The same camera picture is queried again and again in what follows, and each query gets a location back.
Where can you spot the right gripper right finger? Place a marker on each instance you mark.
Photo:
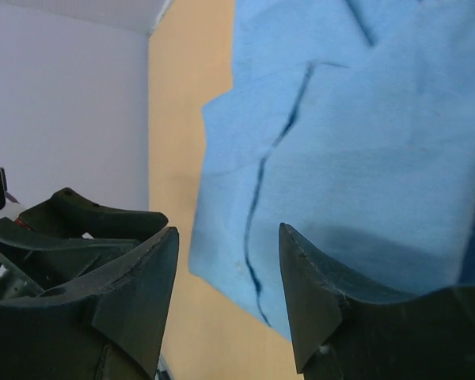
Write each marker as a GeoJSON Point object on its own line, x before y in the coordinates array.
{"type": "Point", "coordinates": [345, 325]}

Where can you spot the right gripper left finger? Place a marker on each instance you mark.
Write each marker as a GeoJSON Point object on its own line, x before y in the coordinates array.
{"type": "Point", "coordinates": [107, 324]}

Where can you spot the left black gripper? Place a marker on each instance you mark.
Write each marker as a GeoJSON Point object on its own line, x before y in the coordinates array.
{"type": "Point", "coordinates": [55, 253]}

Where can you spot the blue long sleeve shirt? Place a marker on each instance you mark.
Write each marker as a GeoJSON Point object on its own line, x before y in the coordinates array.
{"type": "Point", "coordinates": [354, 122]}

